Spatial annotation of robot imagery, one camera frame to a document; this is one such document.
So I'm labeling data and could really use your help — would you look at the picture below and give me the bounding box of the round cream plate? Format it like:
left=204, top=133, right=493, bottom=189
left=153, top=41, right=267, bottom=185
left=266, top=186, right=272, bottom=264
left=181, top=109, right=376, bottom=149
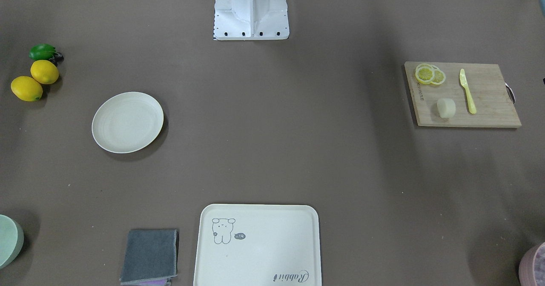
left=91, top=92, right=165, bottom=154

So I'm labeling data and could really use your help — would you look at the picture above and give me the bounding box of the white steamed bun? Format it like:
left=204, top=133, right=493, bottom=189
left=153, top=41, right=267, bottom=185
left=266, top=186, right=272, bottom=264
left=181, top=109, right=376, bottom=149
left=436, top=98, right=457, bottom=119

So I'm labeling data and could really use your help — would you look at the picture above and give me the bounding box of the cream rabbit tray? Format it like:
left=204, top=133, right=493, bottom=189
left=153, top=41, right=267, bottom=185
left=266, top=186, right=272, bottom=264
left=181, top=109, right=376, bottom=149
left=193, top=204, right=322, bottom=286

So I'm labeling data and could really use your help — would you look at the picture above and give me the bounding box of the lemon slice front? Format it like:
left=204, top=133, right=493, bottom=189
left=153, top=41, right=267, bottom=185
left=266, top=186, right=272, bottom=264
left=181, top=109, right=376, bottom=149
left=415, top=63, right=435, bottom=84

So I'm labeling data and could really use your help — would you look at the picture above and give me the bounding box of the lemon slice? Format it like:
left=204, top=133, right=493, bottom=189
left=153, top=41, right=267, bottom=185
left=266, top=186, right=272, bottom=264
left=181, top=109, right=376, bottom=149
left=415, top=63, right=435, bottom=84
left=431, top=65, right=446, bottom=86

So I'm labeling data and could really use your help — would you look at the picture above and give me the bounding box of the grey folded cloth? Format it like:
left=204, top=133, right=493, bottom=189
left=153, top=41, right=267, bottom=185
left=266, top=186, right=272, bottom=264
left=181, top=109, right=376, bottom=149
left=120, top=229, right=178, bottom=286

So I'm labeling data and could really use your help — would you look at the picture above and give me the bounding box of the lemon slice back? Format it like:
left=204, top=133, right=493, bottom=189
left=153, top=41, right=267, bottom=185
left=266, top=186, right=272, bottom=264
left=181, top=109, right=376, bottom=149
left=431, top=65, right=446, bottom=86

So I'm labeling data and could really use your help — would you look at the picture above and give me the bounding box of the yellow plastic knife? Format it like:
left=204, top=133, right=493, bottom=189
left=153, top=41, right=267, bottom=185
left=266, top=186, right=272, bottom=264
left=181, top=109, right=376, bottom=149
left=459, top=69, right=477, bottom=114

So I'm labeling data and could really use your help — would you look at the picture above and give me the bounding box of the wooden cutting board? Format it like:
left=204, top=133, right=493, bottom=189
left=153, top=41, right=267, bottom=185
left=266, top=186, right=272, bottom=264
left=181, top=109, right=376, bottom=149
left=404, top=61, right=522, bottom=128

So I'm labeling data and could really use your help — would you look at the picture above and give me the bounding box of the dark purple small fruit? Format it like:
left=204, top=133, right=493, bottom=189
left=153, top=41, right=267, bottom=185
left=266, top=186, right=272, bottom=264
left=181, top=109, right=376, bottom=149
left=49, top=52, right=64, bottom=66

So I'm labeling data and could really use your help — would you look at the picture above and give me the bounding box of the yellow lemon upper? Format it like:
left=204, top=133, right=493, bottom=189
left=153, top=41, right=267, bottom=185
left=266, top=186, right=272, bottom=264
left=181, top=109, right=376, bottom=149
left=30, top=60, right=60, bottom=85

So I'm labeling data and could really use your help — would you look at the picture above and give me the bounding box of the yellow lemon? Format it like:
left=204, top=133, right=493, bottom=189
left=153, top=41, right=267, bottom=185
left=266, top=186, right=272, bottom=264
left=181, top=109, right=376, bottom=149
left=11, top=76, right=43, bottom=102
left=30, top=60, right=60, bottom=85

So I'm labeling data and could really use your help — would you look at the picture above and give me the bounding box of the green lime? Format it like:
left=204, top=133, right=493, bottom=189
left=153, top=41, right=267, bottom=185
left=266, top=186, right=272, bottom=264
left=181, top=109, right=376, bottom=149
left=29, top=43, right=57, bottom=61

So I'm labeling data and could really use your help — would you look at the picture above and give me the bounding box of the yellow lemon lower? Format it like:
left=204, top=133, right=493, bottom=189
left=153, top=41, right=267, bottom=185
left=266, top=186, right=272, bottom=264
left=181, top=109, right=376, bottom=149
left=11, top=76, right=43, bottom=102

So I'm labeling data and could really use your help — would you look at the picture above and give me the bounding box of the mint green bowl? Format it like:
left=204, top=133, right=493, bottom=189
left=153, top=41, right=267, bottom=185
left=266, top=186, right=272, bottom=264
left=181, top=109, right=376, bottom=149
left=0, top=214, right=24, bottom=269

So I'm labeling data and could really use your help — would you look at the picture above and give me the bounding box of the pink bowl with ice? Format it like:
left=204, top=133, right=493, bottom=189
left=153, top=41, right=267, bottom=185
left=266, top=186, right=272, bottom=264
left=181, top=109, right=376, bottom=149
left=518, top=243, right=545, bottom=286

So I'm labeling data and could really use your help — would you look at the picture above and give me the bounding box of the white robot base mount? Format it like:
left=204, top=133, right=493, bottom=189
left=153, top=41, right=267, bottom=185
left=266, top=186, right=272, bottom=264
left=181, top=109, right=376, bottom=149
left=213, top=0, right=290, bottom=40

